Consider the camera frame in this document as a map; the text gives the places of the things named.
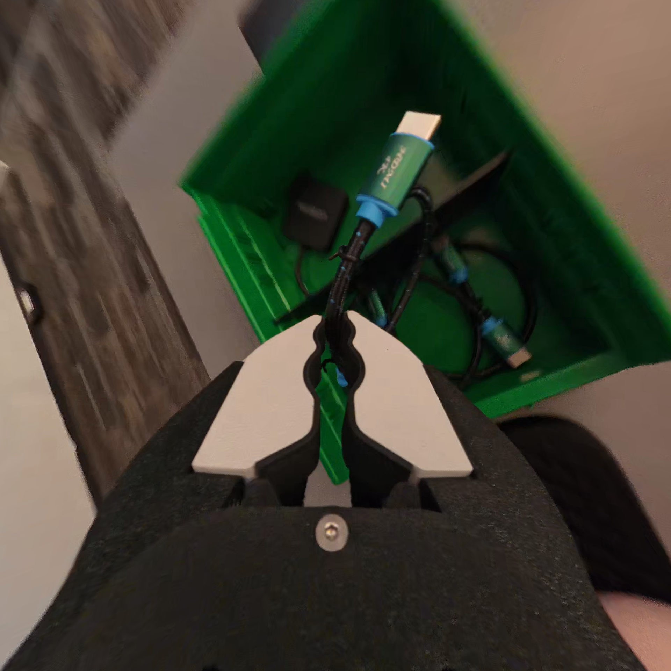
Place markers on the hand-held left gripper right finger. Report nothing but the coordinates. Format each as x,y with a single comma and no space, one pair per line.
403,414

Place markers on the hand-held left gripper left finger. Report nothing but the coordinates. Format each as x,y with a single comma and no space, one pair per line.
262,414

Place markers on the black adapter box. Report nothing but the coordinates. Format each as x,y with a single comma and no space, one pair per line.
317,209

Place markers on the green plastic bin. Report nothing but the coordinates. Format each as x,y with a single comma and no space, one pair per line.
340,78

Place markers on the person's left forearm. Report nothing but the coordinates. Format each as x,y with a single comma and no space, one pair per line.
645,639

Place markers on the black floor outlet box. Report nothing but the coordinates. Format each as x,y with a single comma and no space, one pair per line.
25,303

